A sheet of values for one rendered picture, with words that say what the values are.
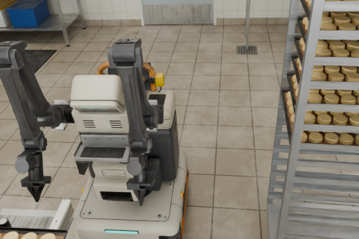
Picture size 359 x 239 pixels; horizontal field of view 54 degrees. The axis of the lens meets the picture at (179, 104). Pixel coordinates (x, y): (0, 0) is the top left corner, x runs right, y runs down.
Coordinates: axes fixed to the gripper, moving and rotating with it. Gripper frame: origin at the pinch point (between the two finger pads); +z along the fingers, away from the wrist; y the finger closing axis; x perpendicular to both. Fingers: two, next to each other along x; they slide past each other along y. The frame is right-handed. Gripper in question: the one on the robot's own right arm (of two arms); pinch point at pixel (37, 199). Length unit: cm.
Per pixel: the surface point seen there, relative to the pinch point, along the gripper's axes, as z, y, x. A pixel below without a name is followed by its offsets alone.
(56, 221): -3.1, 19.5, -23.8
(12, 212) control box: -0.9, -2.4, -14.0
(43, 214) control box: -0.8, 10.1, -14.4
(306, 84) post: -49, 102, -12
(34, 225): 1.4, 9.0, -19.2
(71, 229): 2.7, 21.9, -17.7
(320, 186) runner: 15, 132, 68
